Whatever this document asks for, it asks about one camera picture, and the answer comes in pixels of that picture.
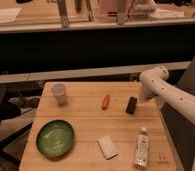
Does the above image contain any black eraser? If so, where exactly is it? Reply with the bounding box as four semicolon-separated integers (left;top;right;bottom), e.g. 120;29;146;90
126;97;137;114

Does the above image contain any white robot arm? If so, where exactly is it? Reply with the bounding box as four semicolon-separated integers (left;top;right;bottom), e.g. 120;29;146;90
139;65;195;171

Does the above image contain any orange carrot toy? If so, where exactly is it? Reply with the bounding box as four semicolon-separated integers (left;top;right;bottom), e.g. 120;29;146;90
102;95;110;110

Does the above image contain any clear plastic bottle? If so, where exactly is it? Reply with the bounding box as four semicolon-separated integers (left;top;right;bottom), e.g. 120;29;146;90
134;127;149;170

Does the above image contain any white sponge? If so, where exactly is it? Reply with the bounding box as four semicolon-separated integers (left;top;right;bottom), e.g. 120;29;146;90
97;135;118;160

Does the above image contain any white paper cup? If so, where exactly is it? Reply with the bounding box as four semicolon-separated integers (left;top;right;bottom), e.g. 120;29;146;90
51;83;67;105

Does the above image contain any green plate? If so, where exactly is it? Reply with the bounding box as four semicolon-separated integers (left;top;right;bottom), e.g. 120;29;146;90
36;120;75;159

